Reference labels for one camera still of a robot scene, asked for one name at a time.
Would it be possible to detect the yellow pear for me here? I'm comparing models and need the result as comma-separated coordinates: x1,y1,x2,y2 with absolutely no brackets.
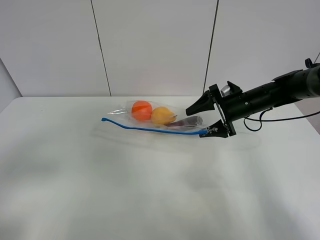
151,106,177,125

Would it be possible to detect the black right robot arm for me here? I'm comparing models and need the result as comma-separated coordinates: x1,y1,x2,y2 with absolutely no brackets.
185,58,320,138

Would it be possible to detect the orange fruit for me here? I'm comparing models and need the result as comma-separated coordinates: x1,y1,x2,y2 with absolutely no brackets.
131,100,153,122

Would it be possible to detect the purple eggplant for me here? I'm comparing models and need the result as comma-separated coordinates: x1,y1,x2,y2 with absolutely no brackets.
165,115,203,132

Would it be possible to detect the clear bag with blue zipper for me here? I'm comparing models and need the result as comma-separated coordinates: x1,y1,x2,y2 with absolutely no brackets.
100,99,208,136

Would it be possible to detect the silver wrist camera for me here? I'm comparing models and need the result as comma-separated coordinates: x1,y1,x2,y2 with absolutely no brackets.
220,84,233,97

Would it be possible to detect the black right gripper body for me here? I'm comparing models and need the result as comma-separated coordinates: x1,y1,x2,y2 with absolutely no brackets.
209,81,243,137

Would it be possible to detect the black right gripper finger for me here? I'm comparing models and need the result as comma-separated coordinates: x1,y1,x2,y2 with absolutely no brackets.
199,119,229,138
185,90,215,116

